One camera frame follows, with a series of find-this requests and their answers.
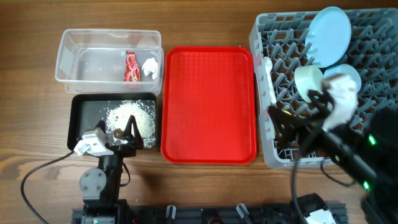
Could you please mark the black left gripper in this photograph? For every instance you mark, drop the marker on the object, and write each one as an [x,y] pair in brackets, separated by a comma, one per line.
[135,142]

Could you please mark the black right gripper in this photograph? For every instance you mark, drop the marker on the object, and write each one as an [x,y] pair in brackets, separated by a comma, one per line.
[311,130]

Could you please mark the brown food scrap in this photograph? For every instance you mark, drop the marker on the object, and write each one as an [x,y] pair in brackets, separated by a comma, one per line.
[119,134]

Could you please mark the white rice pile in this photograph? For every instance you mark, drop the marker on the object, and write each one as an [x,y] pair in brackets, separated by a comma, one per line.
[144,113]

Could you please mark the green bowl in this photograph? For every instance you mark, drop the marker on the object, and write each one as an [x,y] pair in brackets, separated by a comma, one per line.
[308,78]

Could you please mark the red snack wrapper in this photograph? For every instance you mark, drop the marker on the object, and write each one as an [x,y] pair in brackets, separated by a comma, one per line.
[132,70]

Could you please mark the small blue bowl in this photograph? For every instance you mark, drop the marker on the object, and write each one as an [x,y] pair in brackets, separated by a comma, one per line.
[347,70]

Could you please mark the white plastic spoon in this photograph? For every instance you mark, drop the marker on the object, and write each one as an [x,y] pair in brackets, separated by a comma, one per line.
[268,67]

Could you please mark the white tissue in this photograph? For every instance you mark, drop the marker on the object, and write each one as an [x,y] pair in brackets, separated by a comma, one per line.
[150,68]

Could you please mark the light blue plate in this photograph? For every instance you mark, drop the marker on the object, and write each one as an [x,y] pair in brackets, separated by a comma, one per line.
[328,37]

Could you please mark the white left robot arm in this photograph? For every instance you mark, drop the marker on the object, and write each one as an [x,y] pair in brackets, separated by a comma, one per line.
[100,186]

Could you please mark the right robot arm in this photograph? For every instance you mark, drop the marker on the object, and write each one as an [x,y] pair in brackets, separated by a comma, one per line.
[370,159]

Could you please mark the black waste tray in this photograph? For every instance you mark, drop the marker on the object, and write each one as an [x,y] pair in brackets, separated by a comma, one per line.
[88,109]

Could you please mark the grey dishwasher rack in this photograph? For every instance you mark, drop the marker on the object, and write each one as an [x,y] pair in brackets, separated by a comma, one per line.
[281,37]

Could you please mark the clear plastic bin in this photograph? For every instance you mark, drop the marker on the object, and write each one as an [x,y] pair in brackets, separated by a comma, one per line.
[93,60]

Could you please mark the red plastic tray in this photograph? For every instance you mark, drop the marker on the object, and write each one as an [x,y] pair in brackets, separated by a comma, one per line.
[209,106]

